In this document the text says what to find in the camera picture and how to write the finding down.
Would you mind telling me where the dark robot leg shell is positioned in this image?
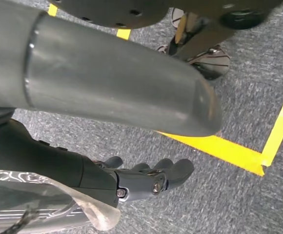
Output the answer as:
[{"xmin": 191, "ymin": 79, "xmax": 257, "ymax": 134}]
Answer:
[{"xmin": 48, "ymin": 0, "xmax": 283, "ymax": 30}]

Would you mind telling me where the clear plastic cover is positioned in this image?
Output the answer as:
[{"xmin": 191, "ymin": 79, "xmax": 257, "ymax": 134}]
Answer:
[{"xmin": 0, "ymin": 170, "xmax": 121, "ymax": 234}]

